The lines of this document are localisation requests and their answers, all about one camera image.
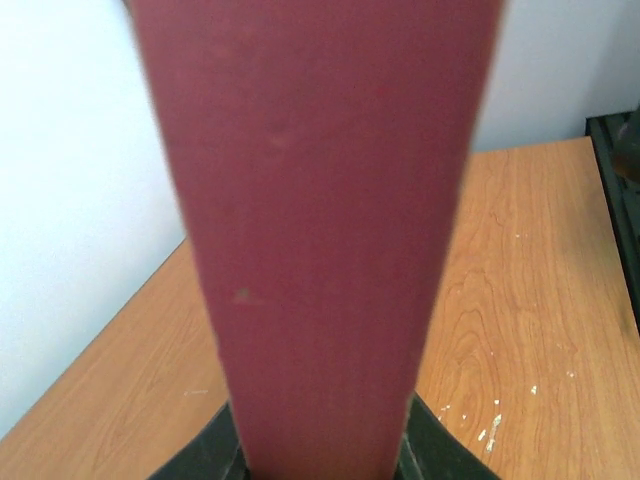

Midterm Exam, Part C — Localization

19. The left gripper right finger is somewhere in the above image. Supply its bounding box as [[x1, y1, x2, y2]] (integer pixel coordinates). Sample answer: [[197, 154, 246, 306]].
[[397, 394, 498, 480]]

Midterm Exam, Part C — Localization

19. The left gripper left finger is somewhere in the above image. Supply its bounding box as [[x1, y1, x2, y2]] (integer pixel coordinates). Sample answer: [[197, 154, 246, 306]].
[[149, 403, 250, 480]]

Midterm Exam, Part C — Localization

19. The pink picture frame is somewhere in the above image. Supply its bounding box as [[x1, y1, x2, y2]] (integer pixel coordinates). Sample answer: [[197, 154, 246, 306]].
[[129, 1, 504, 479]]

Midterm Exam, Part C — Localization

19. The black enclosure frame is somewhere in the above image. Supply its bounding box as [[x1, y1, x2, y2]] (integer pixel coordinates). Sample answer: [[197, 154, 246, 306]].
[[585, 109, 639, 317]]

